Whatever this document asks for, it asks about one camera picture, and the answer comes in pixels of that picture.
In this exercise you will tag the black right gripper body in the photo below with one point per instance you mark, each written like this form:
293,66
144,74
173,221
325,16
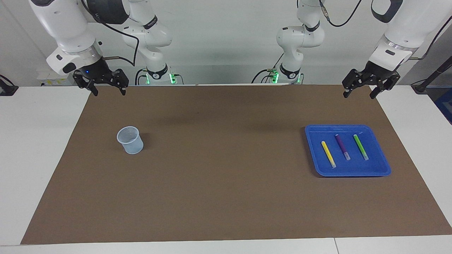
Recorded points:
95,72

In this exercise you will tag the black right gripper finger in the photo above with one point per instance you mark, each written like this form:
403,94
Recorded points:
123,89
94,90

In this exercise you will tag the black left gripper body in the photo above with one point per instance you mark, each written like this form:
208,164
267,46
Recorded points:
374,74

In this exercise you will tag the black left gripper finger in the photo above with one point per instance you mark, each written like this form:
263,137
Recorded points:
348,91
375,91

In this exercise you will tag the purple pen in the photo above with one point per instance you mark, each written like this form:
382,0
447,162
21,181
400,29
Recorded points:
343,147

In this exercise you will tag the green pen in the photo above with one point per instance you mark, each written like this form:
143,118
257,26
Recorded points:
361,147

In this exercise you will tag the yellow pen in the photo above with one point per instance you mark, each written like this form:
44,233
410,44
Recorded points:
328,154

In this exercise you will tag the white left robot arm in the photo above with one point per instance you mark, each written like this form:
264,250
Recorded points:
399,38

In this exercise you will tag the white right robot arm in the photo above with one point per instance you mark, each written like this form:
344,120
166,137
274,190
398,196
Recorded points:
67,31

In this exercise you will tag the blue plastic tray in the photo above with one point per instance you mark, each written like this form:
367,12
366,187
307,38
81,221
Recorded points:
378,165

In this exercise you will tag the translucent plastic cup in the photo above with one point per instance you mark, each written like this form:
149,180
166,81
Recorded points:
131,146

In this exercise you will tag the black pole stand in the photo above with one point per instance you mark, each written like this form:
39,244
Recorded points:
432,76

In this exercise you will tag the blue crate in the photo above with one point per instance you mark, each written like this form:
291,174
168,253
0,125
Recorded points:
445,106

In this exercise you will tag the brown table mat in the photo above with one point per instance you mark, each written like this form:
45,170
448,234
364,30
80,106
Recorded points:
226,183

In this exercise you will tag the white wall power box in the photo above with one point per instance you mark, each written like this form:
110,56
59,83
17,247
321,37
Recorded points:
47,79

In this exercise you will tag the black clamp mount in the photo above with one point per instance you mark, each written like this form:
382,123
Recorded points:
7,88

